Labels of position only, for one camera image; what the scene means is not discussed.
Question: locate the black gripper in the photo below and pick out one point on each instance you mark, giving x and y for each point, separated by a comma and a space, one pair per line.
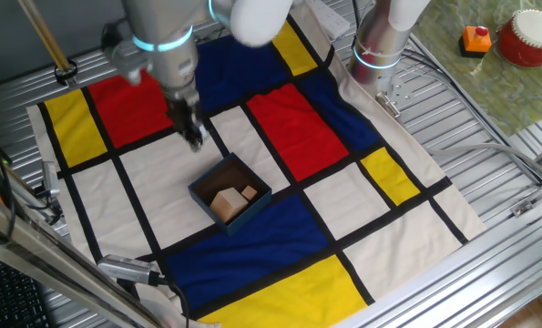
181, 109

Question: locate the large wooden cube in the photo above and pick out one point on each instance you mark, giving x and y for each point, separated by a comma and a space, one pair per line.
228, 205

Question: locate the small wooden cube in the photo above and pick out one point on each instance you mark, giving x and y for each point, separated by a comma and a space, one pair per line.
249, 192

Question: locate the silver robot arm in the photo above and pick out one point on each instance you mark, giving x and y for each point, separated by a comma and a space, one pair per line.
161, 27

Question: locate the dark blue gift box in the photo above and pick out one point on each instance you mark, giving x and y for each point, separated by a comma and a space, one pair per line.
248, 214

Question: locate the orange box red button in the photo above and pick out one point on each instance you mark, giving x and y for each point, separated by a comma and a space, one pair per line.
474, 42

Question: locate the Mondrian pattern cloth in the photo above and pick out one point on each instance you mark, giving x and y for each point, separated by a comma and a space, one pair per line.
270, 237

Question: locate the black pole clamp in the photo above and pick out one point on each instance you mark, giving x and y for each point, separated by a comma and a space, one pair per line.
65, 73

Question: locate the white power strip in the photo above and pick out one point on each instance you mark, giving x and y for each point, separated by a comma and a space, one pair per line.
327, 18

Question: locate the gold metal pole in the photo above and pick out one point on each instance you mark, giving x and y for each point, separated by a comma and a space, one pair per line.
45, 34

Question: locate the black keyboard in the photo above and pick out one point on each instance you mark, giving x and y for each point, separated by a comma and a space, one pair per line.
11, 296

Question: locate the green marbled mat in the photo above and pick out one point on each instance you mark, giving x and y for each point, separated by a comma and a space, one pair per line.
516, 91

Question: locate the red toy drum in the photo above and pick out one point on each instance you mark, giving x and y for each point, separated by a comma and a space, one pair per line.
528, 41

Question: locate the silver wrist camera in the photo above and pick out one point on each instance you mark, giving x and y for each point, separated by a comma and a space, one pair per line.
125, 57

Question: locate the silver camera ribbed housing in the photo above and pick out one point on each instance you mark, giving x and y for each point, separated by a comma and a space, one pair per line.
125, 269

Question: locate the small grey camera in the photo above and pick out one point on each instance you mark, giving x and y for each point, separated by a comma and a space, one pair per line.
50, 178

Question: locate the aluminium frame beam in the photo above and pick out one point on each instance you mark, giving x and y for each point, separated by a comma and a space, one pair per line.
47, 259

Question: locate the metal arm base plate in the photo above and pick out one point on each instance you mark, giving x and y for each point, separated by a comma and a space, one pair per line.
395, 93

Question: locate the small metal bracket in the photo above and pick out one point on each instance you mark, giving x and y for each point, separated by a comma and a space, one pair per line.
522, 208

